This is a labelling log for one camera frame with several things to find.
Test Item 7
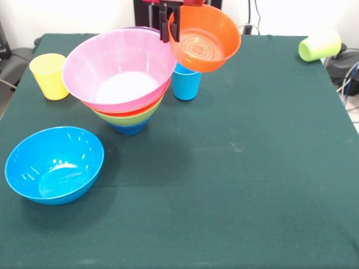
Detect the tangled cable bundle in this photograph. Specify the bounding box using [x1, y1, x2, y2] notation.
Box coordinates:
[335, 60, 359, 112]

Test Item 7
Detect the large orange bowl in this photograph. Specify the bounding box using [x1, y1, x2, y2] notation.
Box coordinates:
[81, 78, 172, 118]

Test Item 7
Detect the purple bowl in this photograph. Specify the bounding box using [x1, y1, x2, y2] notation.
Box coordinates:
[123, 26, 161, 32]

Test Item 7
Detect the large light blue bowl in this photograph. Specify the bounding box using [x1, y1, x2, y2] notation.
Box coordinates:
[4, 126, 105, 206]

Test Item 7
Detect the large pink bowl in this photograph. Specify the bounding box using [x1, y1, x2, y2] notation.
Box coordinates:
[62, 28, 178, 113]

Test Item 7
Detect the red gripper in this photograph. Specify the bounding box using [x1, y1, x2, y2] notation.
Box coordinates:
[141, 0, 205, 43]

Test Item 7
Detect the light green cup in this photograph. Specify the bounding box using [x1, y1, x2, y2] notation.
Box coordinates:
[297, 27, 342, 63]

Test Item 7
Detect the light blue cup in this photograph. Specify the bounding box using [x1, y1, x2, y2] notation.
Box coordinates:
[171, 63, 202, 101]

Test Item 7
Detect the grey chair base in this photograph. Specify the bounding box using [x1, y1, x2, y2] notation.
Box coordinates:
[324, 46, 359, 85]
[0, 47, 36, 85]

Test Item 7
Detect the green bowl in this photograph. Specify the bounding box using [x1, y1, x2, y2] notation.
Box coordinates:
[92, 98, 165, 126]

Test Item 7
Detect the small dark blue bowl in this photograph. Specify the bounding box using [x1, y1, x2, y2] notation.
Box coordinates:
[108, 119, 149, 136]

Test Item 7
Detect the dark green table cloth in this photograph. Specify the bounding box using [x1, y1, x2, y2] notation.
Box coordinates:
[0, 33, 359, 269]

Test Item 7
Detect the yellow cup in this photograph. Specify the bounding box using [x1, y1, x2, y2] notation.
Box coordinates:
[29, 53, 70, 101]

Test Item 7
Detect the small orange bowl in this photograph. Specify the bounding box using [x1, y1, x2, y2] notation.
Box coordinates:
[168, 4, 242, 73]

